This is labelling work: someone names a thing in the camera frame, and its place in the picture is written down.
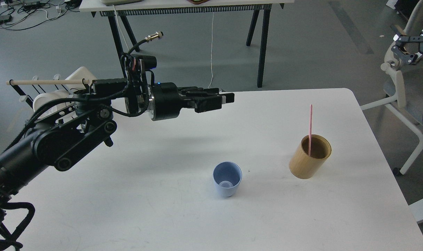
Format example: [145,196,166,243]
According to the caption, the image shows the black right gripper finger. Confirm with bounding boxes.
[391,34,423,65]

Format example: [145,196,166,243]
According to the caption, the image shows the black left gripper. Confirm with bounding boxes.
[149,83,235,121]

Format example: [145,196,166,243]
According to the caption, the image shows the blue plastic cup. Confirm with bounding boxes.
[213,161,243,198]

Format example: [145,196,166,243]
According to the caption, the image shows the pink chopstick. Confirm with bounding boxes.
[308,104,313,157]

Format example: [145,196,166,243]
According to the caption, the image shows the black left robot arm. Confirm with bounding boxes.
[0,32,235,251]

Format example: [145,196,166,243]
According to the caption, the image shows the white background table black legs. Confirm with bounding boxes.
[79,0,287,88]

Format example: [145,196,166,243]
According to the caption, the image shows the white square plate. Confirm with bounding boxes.
[64,66,97,92]

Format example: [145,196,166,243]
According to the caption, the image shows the wooden cylindrical holder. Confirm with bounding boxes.
[289,135,332,179]

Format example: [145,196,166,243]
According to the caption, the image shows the wooden rack dowel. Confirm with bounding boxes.
[6,78,92,86]

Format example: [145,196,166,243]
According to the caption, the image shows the white mug on rack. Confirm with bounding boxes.
[33,90,79,115]

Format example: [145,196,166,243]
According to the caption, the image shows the white hanging cable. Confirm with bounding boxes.
[208,12,226,93]

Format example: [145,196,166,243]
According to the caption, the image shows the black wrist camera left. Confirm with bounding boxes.
[130,54,157,71]

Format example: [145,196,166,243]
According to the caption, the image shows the white hanging cord left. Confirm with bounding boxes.
[113,4,132,53]

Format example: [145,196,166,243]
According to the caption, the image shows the black floor cables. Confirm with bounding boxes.
[0,0,82,38]

